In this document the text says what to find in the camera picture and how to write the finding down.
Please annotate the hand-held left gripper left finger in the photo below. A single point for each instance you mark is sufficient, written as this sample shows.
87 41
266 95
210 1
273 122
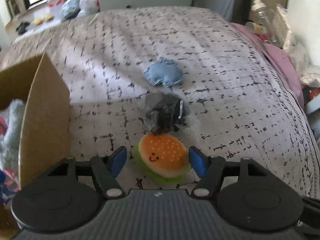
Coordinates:
118 161

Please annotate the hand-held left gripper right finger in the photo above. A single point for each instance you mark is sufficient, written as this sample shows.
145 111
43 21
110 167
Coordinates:
197 161

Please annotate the burger plush toy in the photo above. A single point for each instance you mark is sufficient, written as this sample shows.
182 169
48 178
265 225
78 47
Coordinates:
162 155

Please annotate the brown cardboard box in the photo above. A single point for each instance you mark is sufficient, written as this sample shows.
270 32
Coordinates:
45 120

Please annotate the fluffy blue plush toy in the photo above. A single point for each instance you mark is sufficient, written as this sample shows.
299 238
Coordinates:
11 135

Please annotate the blue tissue pack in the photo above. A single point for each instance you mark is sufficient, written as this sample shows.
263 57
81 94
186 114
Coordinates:
6 187

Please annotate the dark grey bagged cloth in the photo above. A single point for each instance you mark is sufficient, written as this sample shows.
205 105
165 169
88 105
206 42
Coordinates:
162 107

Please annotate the black-patterned white bed sheet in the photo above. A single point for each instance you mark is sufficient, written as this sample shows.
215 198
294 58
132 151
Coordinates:
225 80

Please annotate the blue denim pouch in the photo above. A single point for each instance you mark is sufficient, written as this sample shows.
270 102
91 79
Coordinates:
163 72

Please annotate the pink blanket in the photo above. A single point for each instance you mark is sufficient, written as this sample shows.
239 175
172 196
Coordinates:
282 62

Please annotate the crumpled clear plastic bag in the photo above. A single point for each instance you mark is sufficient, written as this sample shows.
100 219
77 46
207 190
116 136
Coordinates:
300 55

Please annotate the white floor mat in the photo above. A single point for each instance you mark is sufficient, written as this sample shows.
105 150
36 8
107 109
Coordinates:
40 31

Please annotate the white plastic bag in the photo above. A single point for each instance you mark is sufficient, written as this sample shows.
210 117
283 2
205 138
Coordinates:
88 5

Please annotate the clear bottle with pink cap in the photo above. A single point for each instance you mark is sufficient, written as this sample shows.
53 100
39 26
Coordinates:
262 15

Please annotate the blue-grey plastic bag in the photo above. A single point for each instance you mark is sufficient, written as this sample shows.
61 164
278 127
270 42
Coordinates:
75 3

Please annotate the black slipper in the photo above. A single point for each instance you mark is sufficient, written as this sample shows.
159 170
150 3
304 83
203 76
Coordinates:
20 30
25 25

